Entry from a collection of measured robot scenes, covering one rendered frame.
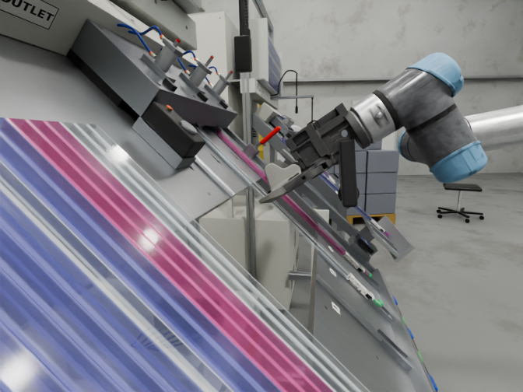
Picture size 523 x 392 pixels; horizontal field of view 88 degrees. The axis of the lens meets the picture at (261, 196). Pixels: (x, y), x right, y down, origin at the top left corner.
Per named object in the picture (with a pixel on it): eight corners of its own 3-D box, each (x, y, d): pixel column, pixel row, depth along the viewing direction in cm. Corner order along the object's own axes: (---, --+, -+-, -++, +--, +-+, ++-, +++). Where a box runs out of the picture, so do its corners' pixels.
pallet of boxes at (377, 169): (366, 209, 419) (370, 131, 396) (394, 225, 340) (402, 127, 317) (289, 212, 410) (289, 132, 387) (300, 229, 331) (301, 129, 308)
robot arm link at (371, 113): (388, 132, 49) (401, 131, 41) (365, 146, 50) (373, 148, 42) (366, 96, 49) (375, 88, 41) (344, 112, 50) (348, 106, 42)
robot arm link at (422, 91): (478, 89, 38) (447, 38, 38) (404, 134, 41) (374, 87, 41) (453, 99, 46) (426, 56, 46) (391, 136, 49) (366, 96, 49)
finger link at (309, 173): (279, 184, 49) (318, 159, 49) (284, 193, 49) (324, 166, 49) (282, 183, 44) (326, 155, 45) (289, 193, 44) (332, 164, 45)
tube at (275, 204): (376, 305, 52) (380, 302, 52) (377, 309, 51) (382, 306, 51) (190, 125, 54) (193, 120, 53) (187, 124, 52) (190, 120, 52)
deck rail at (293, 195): (358, 283, 73) (376, 269, 72) (359, 287, 71) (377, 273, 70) (172, 103, 75) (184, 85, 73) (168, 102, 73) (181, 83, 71)
